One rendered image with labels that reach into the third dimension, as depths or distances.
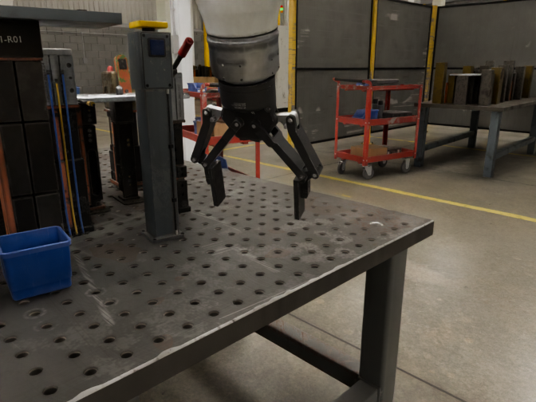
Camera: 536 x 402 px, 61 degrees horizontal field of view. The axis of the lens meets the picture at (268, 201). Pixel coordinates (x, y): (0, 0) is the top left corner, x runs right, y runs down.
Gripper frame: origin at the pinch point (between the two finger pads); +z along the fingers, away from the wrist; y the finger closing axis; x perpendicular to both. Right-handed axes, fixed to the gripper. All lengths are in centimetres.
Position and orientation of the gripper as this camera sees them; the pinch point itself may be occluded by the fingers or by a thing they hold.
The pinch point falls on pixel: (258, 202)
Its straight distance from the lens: 70.9
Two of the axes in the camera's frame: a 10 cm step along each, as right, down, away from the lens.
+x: 3.5, -5.4, 7.6
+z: 0.6, 8.3, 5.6
